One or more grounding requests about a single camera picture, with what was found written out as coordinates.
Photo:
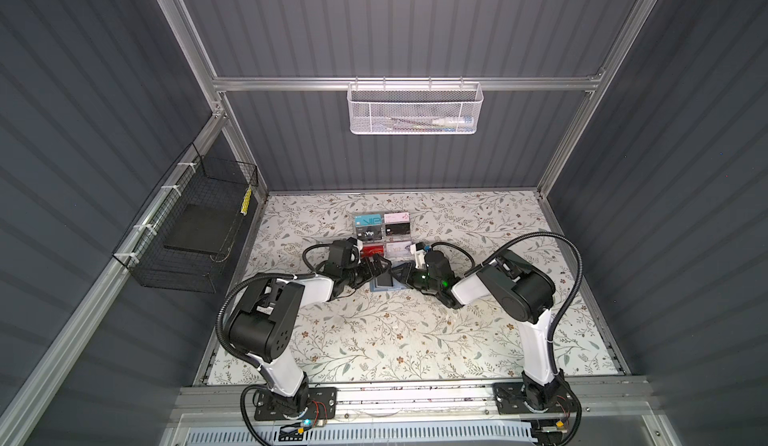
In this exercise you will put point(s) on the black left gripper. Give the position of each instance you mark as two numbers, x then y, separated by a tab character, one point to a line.
377	273

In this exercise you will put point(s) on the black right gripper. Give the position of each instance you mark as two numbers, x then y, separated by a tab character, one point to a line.
406	269

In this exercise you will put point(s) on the blue leather card wallet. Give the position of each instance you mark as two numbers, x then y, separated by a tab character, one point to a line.
396	278

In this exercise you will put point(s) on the clear acrylic card display stand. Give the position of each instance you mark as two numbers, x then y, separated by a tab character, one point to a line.
386	238

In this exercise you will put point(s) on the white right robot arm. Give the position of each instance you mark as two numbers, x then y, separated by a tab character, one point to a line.
523	291

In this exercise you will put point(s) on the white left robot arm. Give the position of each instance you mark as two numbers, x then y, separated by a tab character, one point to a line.
258	316

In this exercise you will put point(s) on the red VIP card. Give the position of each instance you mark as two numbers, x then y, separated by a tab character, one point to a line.
370	250

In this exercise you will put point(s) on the white diamond VIP card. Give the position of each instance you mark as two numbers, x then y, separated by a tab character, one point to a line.
398	249

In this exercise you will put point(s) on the black silver VIP card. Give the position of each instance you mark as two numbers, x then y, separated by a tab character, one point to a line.
369	233

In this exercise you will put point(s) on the black gold-line VIP card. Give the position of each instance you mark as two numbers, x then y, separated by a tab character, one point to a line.
398	229

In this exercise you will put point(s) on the teal VIP card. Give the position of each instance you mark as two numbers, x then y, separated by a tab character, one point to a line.
370	219

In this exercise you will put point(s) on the pink VIP card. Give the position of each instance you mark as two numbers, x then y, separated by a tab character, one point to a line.
397	217

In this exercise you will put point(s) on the yellow marker pen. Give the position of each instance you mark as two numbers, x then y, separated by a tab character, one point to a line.
246	201

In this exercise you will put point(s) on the pens in white basket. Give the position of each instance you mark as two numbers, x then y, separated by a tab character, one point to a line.
451	124

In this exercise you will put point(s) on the black pad in basket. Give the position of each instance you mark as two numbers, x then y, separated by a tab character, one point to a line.
202	229

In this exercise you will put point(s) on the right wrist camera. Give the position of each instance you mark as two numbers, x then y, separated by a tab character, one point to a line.
419	250

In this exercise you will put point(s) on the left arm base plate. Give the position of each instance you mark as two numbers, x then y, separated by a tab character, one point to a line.
309	403

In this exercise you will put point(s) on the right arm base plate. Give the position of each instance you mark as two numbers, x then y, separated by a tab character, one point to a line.
529	397

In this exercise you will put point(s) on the white wire mesh basket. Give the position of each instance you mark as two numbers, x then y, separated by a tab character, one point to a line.
370	105

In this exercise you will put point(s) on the black wire wall basket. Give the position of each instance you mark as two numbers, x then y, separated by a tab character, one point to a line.
205	180

